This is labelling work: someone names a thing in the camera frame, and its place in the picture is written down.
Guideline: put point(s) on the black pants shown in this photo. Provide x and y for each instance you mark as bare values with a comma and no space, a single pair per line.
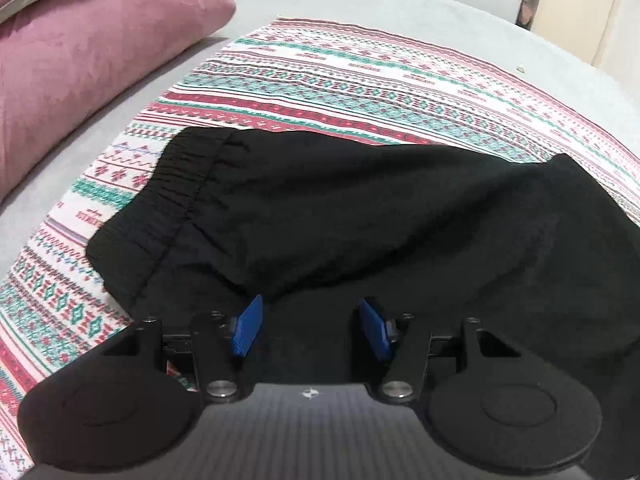
350,220

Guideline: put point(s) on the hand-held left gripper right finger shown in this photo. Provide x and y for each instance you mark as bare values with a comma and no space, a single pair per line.
375,327

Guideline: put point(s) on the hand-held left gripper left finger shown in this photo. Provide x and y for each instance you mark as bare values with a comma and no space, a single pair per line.
247,327

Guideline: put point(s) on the grey bed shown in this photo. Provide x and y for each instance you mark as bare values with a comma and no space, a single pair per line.
450,15

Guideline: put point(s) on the large pink pillow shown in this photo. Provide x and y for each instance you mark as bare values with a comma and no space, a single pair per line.
100,60

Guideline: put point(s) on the beige door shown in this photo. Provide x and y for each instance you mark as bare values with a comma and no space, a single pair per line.
575,20

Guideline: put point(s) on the patterned striped blanket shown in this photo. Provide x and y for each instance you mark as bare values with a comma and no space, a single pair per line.
350,75

